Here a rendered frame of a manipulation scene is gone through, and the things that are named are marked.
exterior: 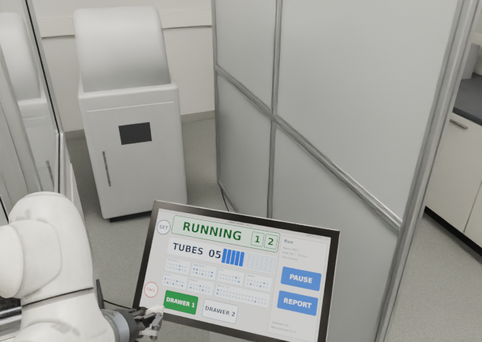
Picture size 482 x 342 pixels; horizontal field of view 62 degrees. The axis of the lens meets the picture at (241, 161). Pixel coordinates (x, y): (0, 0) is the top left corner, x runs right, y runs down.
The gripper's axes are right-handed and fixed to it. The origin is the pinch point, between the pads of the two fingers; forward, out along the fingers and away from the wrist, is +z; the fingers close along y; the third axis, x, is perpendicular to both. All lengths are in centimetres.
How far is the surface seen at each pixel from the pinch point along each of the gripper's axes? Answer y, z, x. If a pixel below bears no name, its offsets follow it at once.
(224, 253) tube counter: -9.7, 16.8, -15.0
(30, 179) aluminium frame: 29.4, -13.4, -24.6
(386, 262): -57, 63, -20
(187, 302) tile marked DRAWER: -2.0, 16.9, -0.6
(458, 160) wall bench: -113, 187, -90
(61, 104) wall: 232, 244, -111
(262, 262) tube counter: -20.1, 16.7, -14.7
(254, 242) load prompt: -17.0, 16.7, -19.2
